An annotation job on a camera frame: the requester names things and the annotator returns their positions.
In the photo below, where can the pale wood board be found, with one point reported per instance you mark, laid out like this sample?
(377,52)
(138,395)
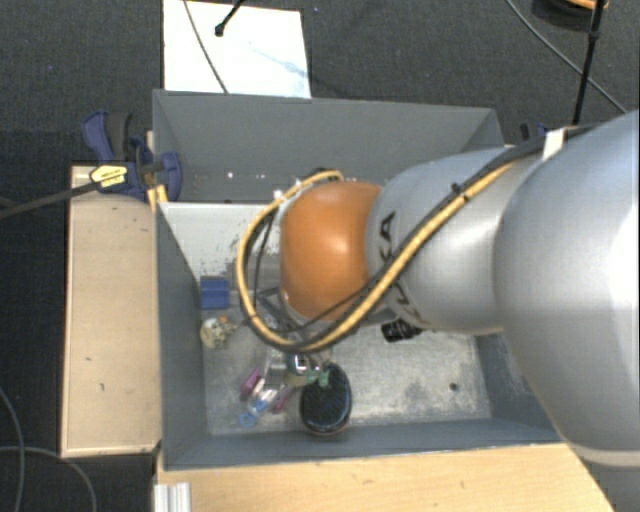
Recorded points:
(110,320)

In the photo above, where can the cream toy animal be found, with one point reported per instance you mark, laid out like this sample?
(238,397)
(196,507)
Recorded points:
(215,333)

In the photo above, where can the black oval hairbrush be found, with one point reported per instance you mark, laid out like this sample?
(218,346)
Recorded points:
(326,404)

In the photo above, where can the grey metal bin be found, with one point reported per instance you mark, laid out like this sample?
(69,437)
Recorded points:
(400,390)

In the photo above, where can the purple small stick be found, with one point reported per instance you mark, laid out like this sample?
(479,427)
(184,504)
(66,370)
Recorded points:
(249,384)

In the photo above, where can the blue box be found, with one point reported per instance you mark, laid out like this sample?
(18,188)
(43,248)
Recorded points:
(214,292)

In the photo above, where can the magenta small stick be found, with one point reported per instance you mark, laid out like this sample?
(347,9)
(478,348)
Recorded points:
(283,398)

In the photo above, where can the black cylinder on white bracket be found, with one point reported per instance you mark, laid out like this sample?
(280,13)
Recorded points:
(398,331)

